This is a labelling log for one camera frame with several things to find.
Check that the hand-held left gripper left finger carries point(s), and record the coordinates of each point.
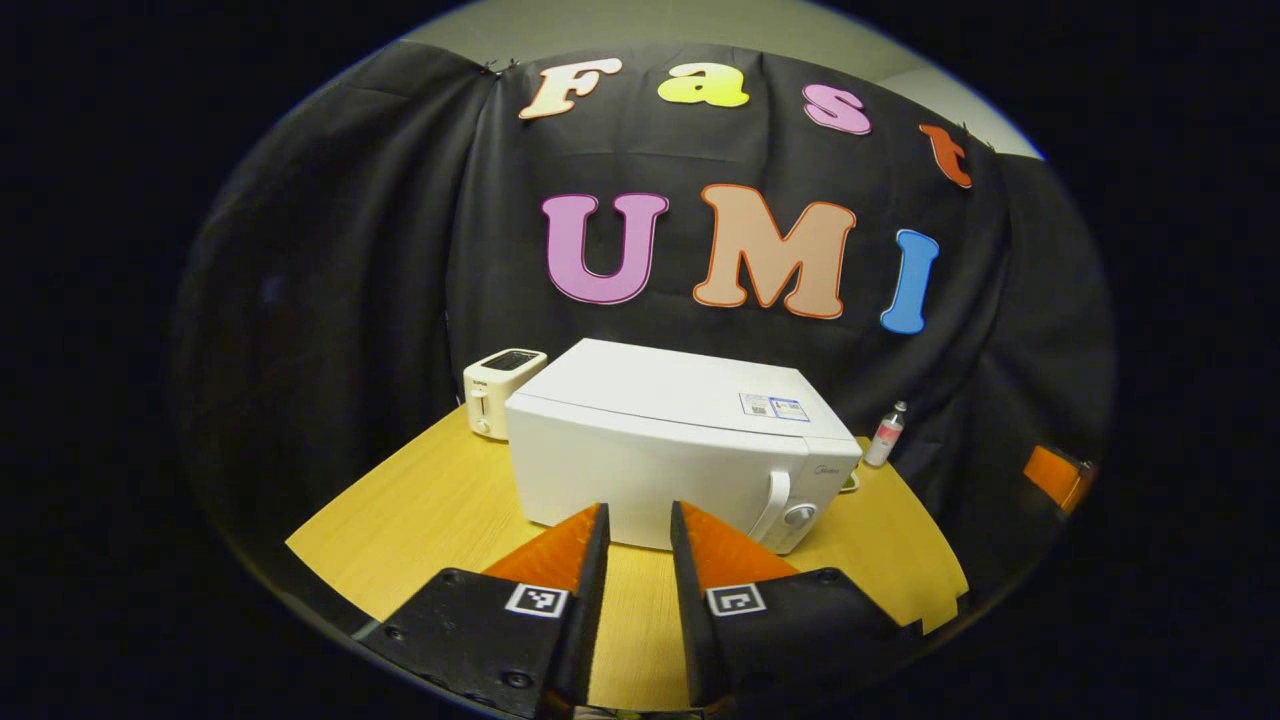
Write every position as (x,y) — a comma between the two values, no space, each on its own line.
(590,600)

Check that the black backdrop cloth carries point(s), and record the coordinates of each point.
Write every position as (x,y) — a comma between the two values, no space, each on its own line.
(350,250)

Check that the small pink label bottle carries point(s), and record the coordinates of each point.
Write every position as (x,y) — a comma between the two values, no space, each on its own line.
(885,440)

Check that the white toaster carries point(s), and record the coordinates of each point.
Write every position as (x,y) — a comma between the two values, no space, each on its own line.
(495,395)

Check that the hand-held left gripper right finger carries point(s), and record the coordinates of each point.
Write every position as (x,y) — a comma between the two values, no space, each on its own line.
(690,600)

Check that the white microwave oven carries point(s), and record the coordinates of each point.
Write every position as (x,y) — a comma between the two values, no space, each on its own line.
(650,440)

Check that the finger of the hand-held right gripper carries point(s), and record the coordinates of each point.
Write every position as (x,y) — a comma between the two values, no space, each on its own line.
(1055,475)

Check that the white divided bean dish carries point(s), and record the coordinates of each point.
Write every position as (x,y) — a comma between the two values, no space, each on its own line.
(850,482)

